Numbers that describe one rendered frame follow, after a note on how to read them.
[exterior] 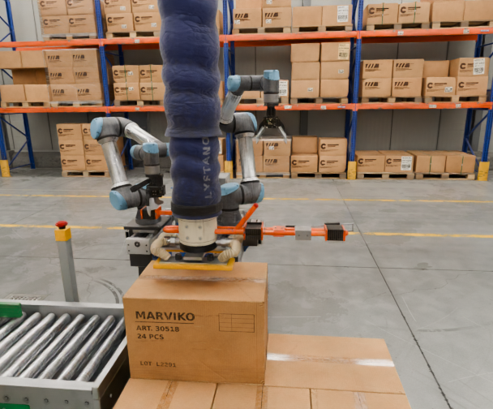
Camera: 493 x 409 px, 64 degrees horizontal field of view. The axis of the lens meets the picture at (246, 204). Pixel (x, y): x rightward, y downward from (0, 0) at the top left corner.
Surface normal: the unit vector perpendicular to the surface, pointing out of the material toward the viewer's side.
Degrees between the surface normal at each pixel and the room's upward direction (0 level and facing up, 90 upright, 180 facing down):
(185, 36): 84
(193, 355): 90
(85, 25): 93
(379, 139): 90
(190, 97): 73
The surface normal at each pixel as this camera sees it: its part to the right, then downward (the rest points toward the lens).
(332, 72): -0.11, 0.30
